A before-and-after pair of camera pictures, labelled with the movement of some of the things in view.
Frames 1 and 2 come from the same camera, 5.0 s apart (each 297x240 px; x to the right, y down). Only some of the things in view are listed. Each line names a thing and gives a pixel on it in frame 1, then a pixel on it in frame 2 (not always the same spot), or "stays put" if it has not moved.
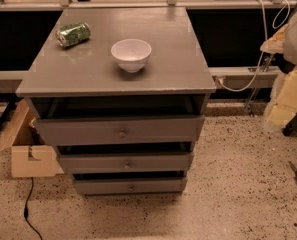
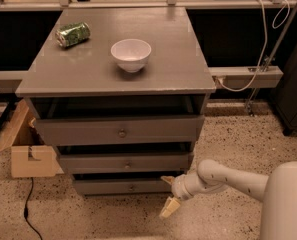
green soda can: [72, 34] stays put
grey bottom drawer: [128, 186] stays put
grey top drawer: [119, 130] stays put
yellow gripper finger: [275, 44] -> [187, 185]
